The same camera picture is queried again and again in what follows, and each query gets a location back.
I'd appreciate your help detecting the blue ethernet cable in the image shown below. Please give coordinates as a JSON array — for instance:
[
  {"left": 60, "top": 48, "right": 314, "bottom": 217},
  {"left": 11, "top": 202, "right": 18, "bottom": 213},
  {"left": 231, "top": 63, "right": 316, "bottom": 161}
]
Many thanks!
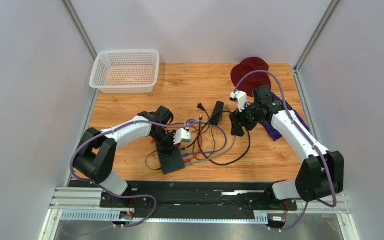
[{"left": 181, "top": 120, "right": 229, "bottom": 158}]

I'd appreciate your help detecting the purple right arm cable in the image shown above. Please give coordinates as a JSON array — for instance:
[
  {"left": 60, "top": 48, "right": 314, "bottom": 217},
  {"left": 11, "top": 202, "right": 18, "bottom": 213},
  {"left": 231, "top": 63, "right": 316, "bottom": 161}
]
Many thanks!
[{"left": 233, "top": 69, "right": 338, "bottom": 232}]

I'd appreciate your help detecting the aluminium frame rail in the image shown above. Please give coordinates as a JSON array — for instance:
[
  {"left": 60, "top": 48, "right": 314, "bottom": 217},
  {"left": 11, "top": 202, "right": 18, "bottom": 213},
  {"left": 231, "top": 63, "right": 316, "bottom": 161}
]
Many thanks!
[{"left": 39, "top": 181, "right": 359, "bottom": 240}]

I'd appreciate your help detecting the grey ethernet cable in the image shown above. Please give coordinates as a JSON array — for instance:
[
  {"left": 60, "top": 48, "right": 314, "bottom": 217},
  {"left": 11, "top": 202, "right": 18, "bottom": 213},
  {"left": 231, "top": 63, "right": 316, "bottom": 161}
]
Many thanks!
[{"left": 184, "top": 104, "right": 238, "bottom": 165}]

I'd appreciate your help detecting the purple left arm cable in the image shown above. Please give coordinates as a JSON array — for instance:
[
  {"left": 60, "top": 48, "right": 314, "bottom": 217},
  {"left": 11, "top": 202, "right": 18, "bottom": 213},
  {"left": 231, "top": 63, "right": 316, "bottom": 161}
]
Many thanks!
[{"left": 70, "top": 119, "right": 198, "bottom": 229}]

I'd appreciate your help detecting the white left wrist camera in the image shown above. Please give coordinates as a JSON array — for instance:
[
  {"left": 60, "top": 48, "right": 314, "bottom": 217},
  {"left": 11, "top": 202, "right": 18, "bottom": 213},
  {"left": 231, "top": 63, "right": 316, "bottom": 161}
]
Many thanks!
[{"left": 173, "top": 128, "right": 193, "bottom": 145}]

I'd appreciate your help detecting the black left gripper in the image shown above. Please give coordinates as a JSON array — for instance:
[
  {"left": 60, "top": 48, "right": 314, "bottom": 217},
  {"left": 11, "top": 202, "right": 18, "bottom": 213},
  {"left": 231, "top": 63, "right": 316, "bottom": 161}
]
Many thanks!
[{"left": 151, "top": 129, "right": 181, "bottom": 158}]

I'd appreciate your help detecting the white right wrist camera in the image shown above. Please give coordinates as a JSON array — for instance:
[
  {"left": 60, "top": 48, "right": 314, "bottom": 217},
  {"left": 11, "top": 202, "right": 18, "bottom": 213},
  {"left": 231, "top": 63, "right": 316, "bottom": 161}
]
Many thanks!
[{"left": 229, "top": 90, "right": 248, "bottom": 112}]

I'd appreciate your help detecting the black network switch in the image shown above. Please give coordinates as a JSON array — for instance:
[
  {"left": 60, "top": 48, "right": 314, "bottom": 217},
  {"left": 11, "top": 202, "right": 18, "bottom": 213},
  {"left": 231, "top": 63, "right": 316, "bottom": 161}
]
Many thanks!
[{"left": 158, "top": 153, "right": 186, "bottom": 175}]

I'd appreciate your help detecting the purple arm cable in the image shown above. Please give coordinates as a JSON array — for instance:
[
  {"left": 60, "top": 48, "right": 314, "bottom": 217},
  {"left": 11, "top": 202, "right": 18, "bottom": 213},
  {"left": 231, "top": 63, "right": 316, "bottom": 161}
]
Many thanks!
[
  {"left": 233, "top": 69, "right": 338, "bottom": 232},
  {"left": 70, "top": 119, "right": 198, "bottom": 229}
]

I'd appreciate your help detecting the dark red bucket hat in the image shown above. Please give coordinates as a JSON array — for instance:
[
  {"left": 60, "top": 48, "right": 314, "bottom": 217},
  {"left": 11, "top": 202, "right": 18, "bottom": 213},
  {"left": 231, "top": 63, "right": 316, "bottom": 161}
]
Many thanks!
[{"left": 230, "top": 57, "right": 272, "bottom": 97}]

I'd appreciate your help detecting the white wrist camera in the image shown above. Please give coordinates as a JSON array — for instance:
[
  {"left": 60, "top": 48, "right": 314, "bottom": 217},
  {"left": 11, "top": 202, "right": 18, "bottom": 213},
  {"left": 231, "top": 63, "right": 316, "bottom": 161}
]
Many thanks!
[
  {"left": 173, "top": 128, "right": 193, "bottom": 145},
  {"left": 229, "top": 90, "right": 248, "bottom": 112}
]

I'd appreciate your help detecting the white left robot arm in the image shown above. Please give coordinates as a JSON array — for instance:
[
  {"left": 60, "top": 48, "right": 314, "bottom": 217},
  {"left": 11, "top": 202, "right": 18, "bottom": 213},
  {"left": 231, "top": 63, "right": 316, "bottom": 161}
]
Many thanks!
[{"left": 69, "top": 106, "right": 184, "bottom": 196}]

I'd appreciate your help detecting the purple cloth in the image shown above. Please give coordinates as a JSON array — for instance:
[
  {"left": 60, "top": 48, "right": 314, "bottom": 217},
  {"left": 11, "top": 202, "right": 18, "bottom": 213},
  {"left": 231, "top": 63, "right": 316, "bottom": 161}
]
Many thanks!
[{"left": 260, "top": 109, "right": 310, "bottom": 142}]

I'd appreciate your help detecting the black ethernet cable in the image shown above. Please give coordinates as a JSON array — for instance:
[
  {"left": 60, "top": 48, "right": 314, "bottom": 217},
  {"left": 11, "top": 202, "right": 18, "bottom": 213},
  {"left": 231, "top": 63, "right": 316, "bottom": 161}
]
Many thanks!
[{"left": 180, "top": 113, "right": 213, "bottom": 152}]

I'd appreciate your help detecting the black mains power cord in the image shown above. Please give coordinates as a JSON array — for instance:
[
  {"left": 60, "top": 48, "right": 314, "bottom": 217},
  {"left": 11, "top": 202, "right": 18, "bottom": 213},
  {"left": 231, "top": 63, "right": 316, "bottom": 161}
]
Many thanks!
[{"left": 196, "top": 103, "right": 252, "bottom": 167}]

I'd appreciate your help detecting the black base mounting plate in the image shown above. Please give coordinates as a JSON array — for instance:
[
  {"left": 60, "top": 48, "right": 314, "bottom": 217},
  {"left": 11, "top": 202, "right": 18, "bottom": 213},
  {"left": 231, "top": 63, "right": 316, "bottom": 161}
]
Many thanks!
[{"left": 100, "top": 180, "right": 298, "bottom": 220}]

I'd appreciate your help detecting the white plastic basket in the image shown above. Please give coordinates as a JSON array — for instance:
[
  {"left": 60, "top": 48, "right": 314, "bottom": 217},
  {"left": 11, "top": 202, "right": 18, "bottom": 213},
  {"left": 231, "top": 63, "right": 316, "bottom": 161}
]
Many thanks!
[{"left": 89, "top": 49, "right": 160, "bottom": 94}]

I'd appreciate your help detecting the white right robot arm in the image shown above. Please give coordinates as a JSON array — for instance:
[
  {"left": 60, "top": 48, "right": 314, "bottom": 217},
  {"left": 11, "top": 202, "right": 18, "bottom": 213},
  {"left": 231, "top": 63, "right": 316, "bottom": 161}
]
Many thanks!
[{"left": 229, "top": 85, "right": 344, "bottom": 202}]

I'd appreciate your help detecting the black power cable with plug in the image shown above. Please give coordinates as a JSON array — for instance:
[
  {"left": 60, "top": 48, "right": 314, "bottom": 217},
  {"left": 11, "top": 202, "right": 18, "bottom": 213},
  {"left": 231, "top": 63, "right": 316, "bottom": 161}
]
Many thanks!
[{"left": 145, "top": 149, "right": 164, "bottom": 172}]

